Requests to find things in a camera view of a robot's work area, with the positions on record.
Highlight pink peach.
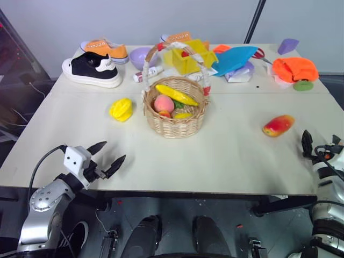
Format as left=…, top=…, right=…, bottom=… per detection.
left=153, top=94, right=175, bottom=112

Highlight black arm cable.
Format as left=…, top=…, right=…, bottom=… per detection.
left=316, top=152, right=344, bottom=181
left=27, top=145, right=67, bottom=189

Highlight green round object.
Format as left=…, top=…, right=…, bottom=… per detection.
left=293, top=80, right=315, bottom=92

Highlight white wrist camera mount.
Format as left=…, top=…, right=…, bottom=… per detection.
left=63, top=146, right=92, bottom=189
left=311, top=158, right=344, bottom=195

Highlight yellow starfruit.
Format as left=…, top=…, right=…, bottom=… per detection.
left=109, top=97, right=134, bottom=123

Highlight red handled scissors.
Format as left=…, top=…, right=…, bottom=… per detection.
left=252, top=47, right=274, bottom=65

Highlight large orange cloth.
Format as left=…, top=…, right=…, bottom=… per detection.
left=271, top=56, right=320, bottom=83

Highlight black slanted pole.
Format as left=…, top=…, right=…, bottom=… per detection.
left=243, top=0, right=267, bottom=45

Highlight wicker basket with handle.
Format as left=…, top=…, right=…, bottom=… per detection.
left=141, top=41, right=211, bottom=139

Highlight dark rounded robot foot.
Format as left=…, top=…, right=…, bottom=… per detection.
left=127, top=214, right=162, bottom=256

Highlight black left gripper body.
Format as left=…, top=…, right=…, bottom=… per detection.
left=83, top=159, right=108, bottom=184

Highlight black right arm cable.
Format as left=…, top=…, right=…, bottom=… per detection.
left=316, top=152, right=344, bottom=181

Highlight red yellow mango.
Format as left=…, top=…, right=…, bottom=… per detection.
left=262, top=114, right=296, bottom=138

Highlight black disc with white ring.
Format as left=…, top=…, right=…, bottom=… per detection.
left=61, top=220, right=90, bottom=254

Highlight black and white sneaker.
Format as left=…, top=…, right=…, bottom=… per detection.
left=61, top=52, right=123, bottom=89

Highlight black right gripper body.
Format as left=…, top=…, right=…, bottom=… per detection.
left=313, top=144, right=344, bottom=162

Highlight black table frame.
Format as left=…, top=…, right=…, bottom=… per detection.
left=0, top=184, right=318, bottom=217

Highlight white bottle with red label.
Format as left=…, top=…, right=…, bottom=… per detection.
left=133, top=64, right=164, bottom=83

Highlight white printed paper sheet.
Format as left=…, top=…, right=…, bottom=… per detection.
left=186, top=67, right=219, bottom=82

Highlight yellow banana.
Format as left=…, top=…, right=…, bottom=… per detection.
left=155, top=84, right=199, bottom=108

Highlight white crumpled paper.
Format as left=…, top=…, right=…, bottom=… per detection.
left=266, top=63, right=294, bottom=90

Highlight white tissue packet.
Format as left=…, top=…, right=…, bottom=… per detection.
left=224, top=68, right=255, bottom=84

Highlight white phone cable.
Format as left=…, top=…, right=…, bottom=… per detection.
left=28, top=81, right=48, bottom=98

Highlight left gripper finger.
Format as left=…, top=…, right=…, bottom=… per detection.
left=104, top=154, right=127, bottom=179
left=89, top=141, right=108, bottom=156

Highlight black floor bracket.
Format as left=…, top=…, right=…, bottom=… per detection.
left=248, top=236, right=269, bottom=258
left=99, top=230, right=119, bottom=258

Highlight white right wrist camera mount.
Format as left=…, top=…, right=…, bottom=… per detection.
left=311, top=158, right=344, bottom=195

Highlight small orange cloth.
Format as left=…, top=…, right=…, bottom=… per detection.
left=212, top=44, right=232, bottom=54

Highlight yellow folded paper box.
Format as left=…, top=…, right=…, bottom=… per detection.
left=163, top=38, right=219, bottom=76

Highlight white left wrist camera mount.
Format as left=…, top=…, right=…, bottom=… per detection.
left=63, top=146, right=92, bottom=189

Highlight thin white floor wire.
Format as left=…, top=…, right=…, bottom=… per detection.
left=95, top=208, right=110, bottom=232

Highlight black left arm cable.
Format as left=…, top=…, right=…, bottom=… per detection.
left=27, top=145, right=67, bottom=189

